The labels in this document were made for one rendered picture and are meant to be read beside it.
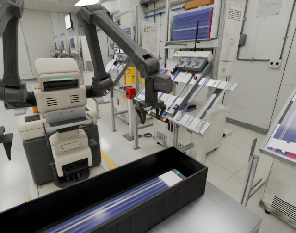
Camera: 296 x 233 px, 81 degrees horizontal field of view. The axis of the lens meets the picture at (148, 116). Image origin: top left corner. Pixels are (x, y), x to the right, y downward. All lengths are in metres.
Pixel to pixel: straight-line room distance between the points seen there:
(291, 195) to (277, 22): 2.34
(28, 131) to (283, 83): 3.12
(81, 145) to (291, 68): 2.85
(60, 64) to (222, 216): 1.00
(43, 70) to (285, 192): 1.77
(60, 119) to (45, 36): 8.98
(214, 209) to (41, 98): 0.97
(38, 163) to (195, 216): 1.23
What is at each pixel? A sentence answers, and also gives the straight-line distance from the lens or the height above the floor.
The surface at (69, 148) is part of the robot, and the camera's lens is 1.25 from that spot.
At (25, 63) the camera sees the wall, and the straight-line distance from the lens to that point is 9.92.
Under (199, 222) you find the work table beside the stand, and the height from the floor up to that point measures 0.80.
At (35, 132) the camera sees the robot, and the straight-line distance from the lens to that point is 1.45.
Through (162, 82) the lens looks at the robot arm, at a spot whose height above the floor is 1.16.
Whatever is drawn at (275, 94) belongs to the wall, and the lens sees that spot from 3.24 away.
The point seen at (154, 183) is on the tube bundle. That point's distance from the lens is 0.64.
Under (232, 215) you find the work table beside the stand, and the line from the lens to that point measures 0.66.
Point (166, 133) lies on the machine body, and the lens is 2.29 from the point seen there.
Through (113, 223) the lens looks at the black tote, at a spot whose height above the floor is 0.90.
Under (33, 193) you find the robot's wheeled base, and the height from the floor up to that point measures 0.27.
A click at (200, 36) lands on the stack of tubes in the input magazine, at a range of 1.98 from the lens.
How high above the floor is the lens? 1.27
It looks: 21 degrees down
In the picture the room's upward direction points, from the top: straight up
